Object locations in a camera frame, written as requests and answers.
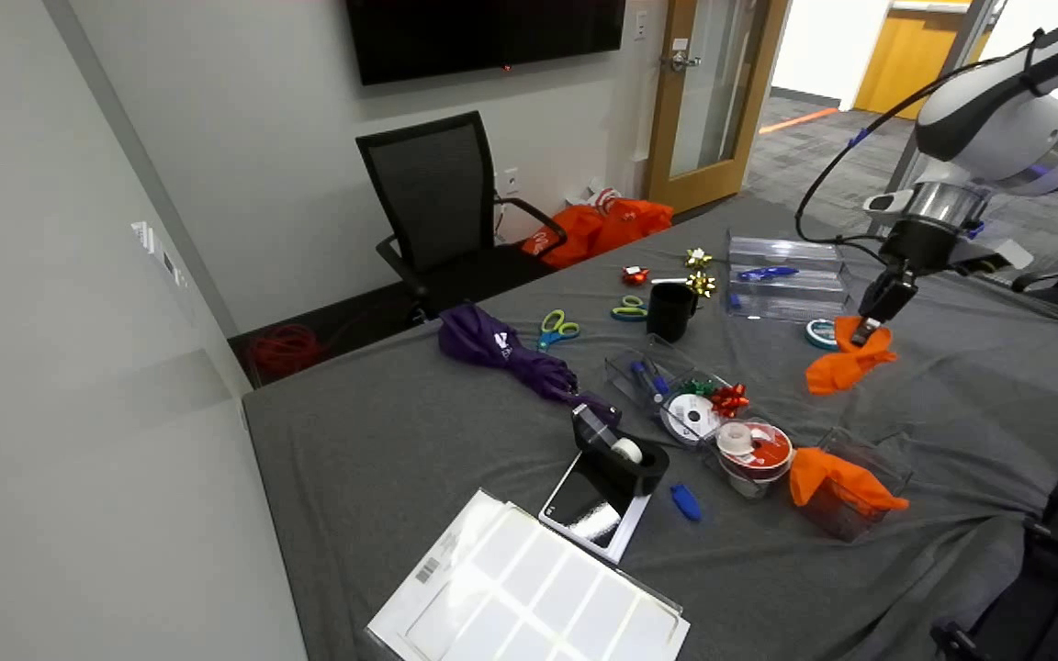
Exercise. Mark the small red bow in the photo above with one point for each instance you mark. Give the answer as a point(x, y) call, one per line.
point(638, 275)

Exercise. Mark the black box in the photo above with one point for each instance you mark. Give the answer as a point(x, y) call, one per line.
point(668, 310)

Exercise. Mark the wooden door with glass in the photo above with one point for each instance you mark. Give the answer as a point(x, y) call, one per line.
point(713, 95)

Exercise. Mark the orange tissue paper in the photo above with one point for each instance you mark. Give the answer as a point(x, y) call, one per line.
point(842, 479)
point(845, 366)

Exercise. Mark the red ribbon spool cup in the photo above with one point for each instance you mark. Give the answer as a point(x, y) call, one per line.
point(755, 449)

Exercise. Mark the silver gift bow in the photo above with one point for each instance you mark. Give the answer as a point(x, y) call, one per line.
point(699, 258)

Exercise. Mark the grey metal frame post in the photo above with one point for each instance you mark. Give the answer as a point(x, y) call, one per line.
point(964, 37)

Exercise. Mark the black wall television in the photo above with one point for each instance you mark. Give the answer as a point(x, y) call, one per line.
point(477, 33)

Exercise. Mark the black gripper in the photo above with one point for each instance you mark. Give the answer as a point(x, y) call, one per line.
point(907, 262)

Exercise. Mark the yellow door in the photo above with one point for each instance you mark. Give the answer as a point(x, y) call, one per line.
point(902, 59)

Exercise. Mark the green ribbon loop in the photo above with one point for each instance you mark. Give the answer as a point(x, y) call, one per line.
point(624, 310)

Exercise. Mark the blue white tape roll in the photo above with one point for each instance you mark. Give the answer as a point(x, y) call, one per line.
point(815, 333)

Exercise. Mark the blue pen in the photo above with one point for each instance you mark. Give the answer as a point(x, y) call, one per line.
point(770, 274)

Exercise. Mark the blue ribbon bundle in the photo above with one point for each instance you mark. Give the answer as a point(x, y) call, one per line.
point(651, 378)

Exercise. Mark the black tablet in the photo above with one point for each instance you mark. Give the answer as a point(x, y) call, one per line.
point(584, 504)

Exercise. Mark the white ribbon spool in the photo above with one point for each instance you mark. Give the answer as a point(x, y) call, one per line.
point(692, 420)

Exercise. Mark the purple ribbon bundle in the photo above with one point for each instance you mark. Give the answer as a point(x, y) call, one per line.
point(493, 339)

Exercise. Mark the shiny red bow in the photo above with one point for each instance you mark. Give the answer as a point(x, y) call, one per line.
point(732, 398)

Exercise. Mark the small clear plastic container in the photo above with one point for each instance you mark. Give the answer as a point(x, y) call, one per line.
point(845, 518)

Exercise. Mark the black mesh office chair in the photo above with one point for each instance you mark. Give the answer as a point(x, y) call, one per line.
point(437, 203)

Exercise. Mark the clear plastic tray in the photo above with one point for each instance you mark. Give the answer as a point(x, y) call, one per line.
point(677, 382)

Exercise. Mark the small blue clip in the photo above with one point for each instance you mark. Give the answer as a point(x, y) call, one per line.
point(683, 502)

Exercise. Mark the orange bags pile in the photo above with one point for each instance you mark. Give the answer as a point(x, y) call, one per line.
point(596, 230)

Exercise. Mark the large clear plastic container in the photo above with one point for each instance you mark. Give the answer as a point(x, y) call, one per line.
point(788, 280)

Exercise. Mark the white grid tray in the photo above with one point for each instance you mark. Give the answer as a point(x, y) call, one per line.
point(524, 590)

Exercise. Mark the green blue scissors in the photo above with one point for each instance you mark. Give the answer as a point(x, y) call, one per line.
point(555, 328)

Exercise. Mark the grey tablecloth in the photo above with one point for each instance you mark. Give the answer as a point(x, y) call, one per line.
point(432, 452)

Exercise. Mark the gold gift bow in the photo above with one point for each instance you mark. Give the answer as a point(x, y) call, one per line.
point(704, 284)

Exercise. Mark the black tape dispenser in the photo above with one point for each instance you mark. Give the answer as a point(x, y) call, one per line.
point(608, 452)

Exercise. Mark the white wall switch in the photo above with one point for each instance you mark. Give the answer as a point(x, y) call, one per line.
point(154, 242)

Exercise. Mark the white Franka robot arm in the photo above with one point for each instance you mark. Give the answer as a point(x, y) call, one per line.
point(1017, 131)

